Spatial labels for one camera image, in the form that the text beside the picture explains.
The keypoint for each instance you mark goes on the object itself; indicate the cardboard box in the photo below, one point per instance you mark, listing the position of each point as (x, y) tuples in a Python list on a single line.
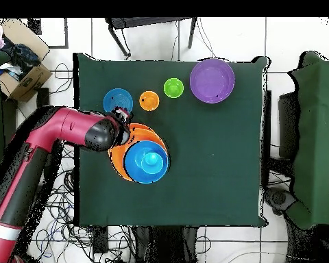
[(30, 82)]

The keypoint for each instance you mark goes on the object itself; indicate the black square floor frame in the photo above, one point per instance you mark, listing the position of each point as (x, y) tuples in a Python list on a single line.
[(35, 26)]

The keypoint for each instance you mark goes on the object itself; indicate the blue cup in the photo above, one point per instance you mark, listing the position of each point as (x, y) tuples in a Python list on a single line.
[(152, 163)]

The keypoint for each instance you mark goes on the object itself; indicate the large blue bowl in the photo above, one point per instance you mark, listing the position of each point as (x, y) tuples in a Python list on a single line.
[(134, 169)]

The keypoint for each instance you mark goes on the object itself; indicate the black bench frame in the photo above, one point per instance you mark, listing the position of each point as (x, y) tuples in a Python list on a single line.
[(43, 97)]

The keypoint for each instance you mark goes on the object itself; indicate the black equipment case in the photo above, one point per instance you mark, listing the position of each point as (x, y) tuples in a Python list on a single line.
[(288, 123)]

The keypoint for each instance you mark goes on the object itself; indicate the blue ribbed-bottom bowl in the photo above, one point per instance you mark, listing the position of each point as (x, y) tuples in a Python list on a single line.
[(118, 98)]

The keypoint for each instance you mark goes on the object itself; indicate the black pedestal foot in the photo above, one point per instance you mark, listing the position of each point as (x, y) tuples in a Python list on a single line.
[(279, 197)]

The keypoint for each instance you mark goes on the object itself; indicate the large purple bowl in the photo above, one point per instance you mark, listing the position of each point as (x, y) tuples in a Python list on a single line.
[(212, 80)]

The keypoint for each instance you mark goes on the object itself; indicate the orange cup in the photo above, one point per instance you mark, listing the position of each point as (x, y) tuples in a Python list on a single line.
[(149, 100)]

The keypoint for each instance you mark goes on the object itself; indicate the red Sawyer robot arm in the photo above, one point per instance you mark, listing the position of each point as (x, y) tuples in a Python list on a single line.
[(65, 123)]

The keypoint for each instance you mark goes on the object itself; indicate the black metal chair frame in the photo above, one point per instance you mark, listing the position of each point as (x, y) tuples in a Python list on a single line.
[(142, 22)]

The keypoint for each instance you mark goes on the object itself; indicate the dark blue cloth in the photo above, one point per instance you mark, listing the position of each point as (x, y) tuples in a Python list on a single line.
[(22, 57)]

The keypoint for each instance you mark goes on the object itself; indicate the green cup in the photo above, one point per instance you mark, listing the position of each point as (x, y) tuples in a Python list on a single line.
[(173, 87)]

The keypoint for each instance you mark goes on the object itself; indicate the dark green tablecloth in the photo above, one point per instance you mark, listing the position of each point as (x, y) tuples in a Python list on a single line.
[(208, 178)]

